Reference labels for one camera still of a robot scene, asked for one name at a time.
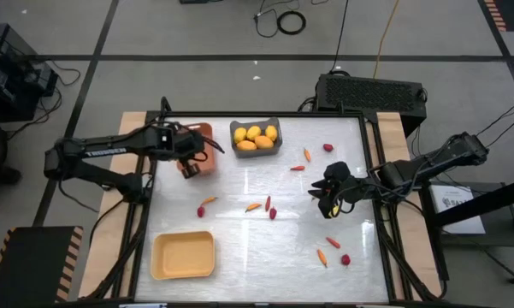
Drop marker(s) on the dark grey side table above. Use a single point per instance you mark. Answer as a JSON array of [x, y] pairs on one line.
[[502, 235]]

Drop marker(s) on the orange carrot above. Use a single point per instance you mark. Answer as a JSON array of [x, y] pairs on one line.
[[307, 154], [252, 207], [208, 200]]

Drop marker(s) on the black perforated computer case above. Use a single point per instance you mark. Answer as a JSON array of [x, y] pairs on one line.
[[368, 94]]

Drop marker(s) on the white printed sign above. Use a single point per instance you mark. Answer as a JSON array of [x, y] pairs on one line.
[[457, 214]]

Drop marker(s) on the black stand beam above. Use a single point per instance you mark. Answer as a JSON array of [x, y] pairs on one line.
[[496, 200]]

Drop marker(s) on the orange carrot top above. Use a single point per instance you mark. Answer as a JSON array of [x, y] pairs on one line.
[[307, 154]]

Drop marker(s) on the yellow lemon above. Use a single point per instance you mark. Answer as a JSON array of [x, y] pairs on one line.
[[240, 134], [253, 132], [271, 132]]

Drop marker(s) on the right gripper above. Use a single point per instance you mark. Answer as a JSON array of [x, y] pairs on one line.
[[350, 190]]

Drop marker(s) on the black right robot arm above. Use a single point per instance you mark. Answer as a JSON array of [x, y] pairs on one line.
[[432, 160]]

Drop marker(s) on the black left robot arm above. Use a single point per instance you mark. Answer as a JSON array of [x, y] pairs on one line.
[[124, 143]]

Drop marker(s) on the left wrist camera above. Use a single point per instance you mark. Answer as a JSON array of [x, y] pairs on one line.
[[167, 138]]

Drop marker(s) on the yellow plastic basket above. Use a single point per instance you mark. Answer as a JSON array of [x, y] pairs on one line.
[[181, 256]]

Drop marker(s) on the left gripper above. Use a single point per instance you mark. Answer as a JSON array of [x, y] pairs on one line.
[[188, 143]]

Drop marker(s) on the small orange pepper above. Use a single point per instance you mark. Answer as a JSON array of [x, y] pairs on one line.
[[322, 257]]

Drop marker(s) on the orange carrot centre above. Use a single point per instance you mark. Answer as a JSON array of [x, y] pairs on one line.
[[252, 207]]

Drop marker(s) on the black equipment cart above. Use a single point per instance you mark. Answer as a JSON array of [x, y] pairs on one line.
[[8, 77]]

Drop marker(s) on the salmon plastic basket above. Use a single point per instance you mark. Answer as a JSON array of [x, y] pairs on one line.
[[209, 164]]

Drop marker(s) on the orange mango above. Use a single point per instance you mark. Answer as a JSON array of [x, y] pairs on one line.
[[264, 142], [246, 145]]

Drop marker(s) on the orange carrot left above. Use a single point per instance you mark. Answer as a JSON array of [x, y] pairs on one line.
[[208, 200]]

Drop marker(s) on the grey plastic basket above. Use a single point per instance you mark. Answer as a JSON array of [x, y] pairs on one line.
[[239, 154]]

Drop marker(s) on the red chili pepper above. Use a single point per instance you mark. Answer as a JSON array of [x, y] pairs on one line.
[[297, 168], [267, 203], [333, 242]]

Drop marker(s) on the small red bell pepper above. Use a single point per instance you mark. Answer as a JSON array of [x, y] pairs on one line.
[[273, 213], [200, 211], [328, 147], [345, 259]]

